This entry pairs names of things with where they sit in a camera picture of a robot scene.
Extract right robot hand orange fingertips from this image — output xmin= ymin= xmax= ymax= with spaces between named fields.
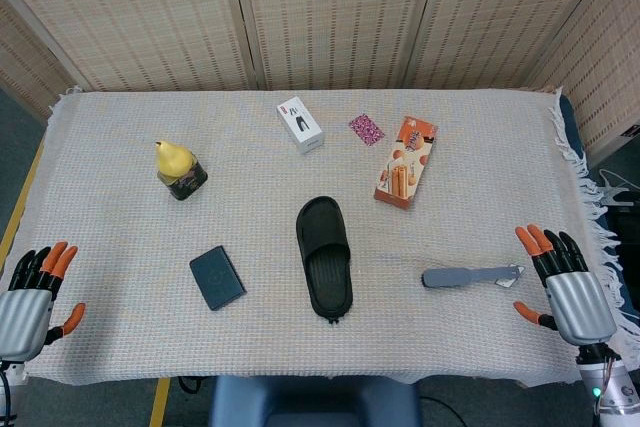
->
xmin=513 ymin=224 xmax=619 ymax=347

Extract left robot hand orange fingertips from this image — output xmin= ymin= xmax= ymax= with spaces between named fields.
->
xmin=0 ymin=240 xmax=87 ymax=363

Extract grey scrubbing brush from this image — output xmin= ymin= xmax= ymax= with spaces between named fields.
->
xmin=421 ymin=263 xmax=527 ymax=291

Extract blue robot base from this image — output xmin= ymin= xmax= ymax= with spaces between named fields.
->
xmin=208 ymin=375 xmax=421 ymax=427

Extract white plastic object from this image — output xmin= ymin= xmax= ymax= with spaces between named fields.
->
xmin=597 ymin=169 xmax=634 ymax=206

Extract beige waffle tablecloth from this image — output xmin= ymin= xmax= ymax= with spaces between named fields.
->
xmin=22 ymin=86 xmax=627 ymax=388

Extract blue table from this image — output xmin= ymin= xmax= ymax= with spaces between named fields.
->
xmin=557 ymin=94 xmax=640 ymax=348

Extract dark blue flat case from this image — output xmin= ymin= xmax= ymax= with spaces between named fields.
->
xmin=188 ymin=245 xmax=248 ymax=312

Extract black tin can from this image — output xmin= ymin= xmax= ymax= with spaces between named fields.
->
xmin=156 ymin=159 xmax=209 ymax=202

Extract yellow pear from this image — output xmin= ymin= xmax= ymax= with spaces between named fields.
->
xmin=153 ymin=140 xmax=196 ymax=178

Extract orange snack box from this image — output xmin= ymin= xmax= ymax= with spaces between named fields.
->
xmin=373 ymin=115 xmax=439 ymax=210

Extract black slipper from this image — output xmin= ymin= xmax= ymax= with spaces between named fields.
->
xmin=295 ymin=195 xmax=354 ymax=324

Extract pink patterned card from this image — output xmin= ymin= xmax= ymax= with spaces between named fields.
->
xmin=348 ymin=113 xmax=387 ymax=147

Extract woven folding screen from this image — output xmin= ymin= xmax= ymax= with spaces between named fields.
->
xmin=0 ymin=0 xmax=640 ymax=161

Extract white product box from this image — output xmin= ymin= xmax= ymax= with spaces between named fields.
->
xmin=276 ymin=96 xmax=325 ymax=155

